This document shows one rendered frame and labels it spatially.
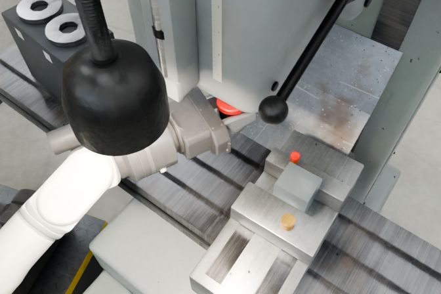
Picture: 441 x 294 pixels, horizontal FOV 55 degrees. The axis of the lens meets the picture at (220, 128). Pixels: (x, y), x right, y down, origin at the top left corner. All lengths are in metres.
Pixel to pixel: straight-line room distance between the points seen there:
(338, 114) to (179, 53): 0.60
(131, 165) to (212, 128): 0.13
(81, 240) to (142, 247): 0.61
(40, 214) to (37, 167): 1.60
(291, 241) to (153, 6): 0.43
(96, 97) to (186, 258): 0.64
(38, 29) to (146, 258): 0.50
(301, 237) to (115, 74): 0.49
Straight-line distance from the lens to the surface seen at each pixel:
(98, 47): 0.27
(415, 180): 2.17
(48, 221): 0.59
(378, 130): 1.10
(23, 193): 1.39
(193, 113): 0.64
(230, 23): 0.41
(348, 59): 0.95
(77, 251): 1.47
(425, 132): 2.36
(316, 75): 0.98
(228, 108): 0.64
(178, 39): 0.43
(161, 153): 0.60
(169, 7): 0.40
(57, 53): 0.87
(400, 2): 0.87
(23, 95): 1.09
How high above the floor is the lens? 1.71
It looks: 53 degrees down
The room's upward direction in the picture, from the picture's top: straight up
